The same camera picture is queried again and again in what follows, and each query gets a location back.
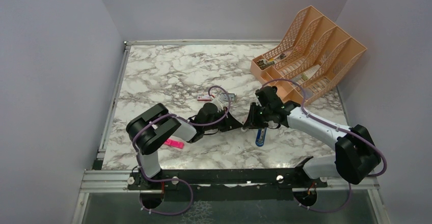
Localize orange mesh file organizer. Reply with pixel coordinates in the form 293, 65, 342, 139
250, 6, 367, 105

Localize purple cable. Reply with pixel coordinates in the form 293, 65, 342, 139
261, 78, 388, 214
131, 85, 232, 216

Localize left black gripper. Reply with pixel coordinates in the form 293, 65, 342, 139
203, 107, 242, 133

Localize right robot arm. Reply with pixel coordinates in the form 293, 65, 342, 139
243, 87, 382, 187

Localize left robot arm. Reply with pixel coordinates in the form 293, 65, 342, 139
126, 102, 242, 189

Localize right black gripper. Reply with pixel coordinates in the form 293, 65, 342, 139
245, 101, 272, 128

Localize red white staple box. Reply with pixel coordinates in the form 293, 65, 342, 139
197, 93, 213, 101

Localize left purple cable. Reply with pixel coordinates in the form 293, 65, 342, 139
131, 85, 232, 216

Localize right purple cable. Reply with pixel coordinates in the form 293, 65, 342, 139
261, 78, 388, 214

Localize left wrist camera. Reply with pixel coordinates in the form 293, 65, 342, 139
212, 98, 225, 112

